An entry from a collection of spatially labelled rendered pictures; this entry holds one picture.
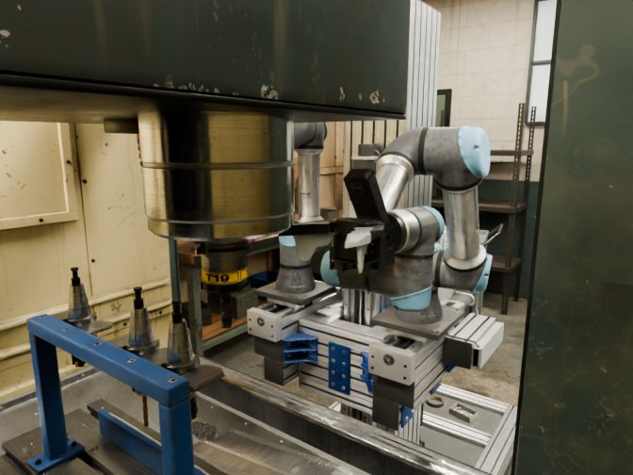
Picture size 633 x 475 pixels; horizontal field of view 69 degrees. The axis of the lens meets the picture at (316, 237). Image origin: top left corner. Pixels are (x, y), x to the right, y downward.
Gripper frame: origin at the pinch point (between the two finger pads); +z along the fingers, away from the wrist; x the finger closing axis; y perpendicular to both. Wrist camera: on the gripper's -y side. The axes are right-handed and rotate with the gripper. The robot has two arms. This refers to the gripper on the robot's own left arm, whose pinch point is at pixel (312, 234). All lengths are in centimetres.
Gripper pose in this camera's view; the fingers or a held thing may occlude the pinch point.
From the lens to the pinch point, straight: 63.7
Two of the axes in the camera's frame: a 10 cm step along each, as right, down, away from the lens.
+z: -6.4, 1.2, -7.6
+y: -0.2, 9.8, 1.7
